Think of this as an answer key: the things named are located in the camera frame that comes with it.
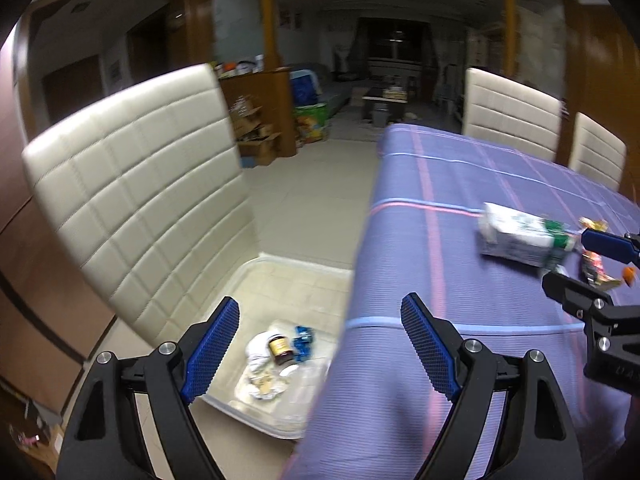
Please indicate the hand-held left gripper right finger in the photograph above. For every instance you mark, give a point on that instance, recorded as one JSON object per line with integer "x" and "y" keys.
{"x": 430, "y": 350}

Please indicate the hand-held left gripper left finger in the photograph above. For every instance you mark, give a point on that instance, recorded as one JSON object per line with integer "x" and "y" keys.
{"x": 210, "y": 350}

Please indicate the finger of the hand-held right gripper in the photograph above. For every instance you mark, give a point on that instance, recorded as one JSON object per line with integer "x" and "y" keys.
{"x": 570, "y": 287}
{"x": 607, "y": 246}

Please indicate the yellow red snack wrapper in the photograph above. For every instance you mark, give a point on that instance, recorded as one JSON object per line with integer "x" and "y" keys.
{"x": 595, "y": 270}

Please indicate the white tissue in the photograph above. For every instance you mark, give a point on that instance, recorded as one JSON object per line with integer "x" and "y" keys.
{"x": 257, "y": 352}

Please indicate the beige food wrapper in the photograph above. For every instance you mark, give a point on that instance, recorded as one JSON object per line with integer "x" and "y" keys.
{"x": 262, "y": 386}

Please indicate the brown medicine bottle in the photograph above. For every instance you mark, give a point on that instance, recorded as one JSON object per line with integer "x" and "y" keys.
{"x": 281, "y": 349}

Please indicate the white green milk carton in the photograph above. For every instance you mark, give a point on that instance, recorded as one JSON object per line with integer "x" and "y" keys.
{"x": 515, "y": 235}

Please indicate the blue wrapper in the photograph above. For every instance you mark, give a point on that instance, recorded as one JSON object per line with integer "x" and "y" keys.
{"x": 302, "y": 342}

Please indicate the clear plastic bin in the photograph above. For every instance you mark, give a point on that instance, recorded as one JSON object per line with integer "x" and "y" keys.
{"x": 300, "y": 285}

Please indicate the orange candy wrapper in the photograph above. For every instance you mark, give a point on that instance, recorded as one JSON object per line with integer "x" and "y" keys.
{"x": 629, "y": 273}

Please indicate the cream quilted chair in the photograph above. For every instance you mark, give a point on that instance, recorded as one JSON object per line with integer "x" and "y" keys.
{"x": 140, "y": 185}
{"x": 597, "y": 155}
{"x": 510, "y": 110}

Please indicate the wooden door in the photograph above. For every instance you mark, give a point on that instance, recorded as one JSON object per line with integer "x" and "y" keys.
{"x": 595, "y": 60}

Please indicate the pile of cardboard boxes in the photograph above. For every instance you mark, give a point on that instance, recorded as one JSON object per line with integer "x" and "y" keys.
{"x": 255, "y": 135}

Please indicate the grey waste bin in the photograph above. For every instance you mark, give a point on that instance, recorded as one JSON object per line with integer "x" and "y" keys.
{"x": 381, "y": 115}

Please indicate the colourful printed bag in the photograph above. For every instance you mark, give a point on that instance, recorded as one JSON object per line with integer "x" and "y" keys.
{"x": 311, "y": 125}

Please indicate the wooden cabinet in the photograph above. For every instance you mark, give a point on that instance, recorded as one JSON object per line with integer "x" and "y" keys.
{"x": 270, "y": 100}

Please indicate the coffee table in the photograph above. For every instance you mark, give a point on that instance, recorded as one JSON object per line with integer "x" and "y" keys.
{"x": 387, "y": 95}

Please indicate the blue bag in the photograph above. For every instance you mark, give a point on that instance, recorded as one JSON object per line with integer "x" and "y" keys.
{"x": 305, "y": 90}

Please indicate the grey sofa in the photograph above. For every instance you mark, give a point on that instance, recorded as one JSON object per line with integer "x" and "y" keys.
{"x": 335, "y": 90}

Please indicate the dark window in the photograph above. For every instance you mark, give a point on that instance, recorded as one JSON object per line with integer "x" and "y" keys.
{"x": 395, "y": 42}

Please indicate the white curtain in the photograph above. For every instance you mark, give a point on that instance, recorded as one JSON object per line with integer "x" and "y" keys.
{"x": 343, "y": 60}

